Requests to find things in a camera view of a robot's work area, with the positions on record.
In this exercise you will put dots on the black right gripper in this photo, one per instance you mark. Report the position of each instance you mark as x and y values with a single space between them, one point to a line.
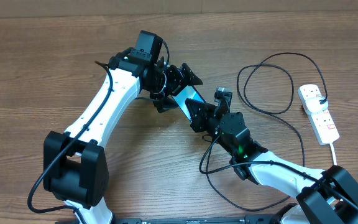
200 117

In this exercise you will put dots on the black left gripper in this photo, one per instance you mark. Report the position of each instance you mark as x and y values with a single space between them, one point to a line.
176 79

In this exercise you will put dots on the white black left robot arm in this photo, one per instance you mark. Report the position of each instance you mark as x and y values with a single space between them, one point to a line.
75 166

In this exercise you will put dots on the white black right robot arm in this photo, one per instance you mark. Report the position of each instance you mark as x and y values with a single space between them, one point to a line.
324 196

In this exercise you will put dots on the white charger adapter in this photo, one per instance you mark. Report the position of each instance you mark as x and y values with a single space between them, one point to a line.
316 104

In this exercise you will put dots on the white power strip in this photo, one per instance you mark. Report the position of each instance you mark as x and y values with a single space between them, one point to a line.
322 122

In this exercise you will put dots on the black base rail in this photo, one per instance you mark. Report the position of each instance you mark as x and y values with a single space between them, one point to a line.
248 219

